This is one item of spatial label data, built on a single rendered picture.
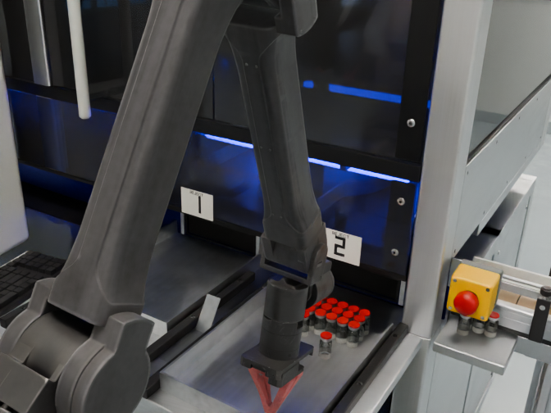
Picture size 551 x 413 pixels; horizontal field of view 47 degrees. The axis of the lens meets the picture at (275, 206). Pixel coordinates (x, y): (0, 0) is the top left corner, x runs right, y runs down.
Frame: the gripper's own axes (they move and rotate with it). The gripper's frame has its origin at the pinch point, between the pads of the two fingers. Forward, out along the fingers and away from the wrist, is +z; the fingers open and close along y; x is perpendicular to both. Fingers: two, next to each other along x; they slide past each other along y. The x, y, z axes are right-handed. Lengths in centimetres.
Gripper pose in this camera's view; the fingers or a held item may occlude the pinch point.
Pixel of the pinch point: (270, 408)
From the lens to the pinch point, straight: 95.5
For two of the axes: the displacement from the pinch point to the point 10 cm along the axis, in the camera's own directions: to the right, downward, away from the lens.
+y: 5.0, -1.4, 8.5
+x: -8.5, -2.3, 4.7
